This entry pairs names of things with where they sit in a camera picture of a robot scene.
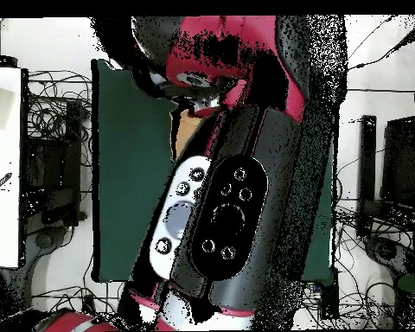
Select tan terry towel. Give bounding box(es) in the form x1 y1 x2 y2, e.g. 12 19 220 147
174 108 208 161

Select dark green table cloth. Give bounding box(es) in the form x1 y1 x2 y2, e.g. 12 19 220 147
91 58 336 284

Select black striped stick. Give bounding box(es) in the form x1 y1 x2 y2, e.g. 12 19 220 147
0 171 14 200

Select white side table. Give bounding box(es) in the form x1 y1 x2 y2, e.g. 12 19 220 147
0 67 23 268

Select black metal frame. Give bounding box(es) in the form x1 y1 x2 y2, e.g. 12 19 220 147
20 99 87 227
354 114 415 239

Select black cable tangle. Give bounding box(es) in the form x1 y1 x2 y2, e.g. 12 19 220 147
30 280 124 317
25 68 93 167
331 148 415 331
297 279 333 331

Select black cable with connector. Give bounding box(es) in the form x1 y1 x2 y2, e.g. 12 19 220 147
347 15 415 72

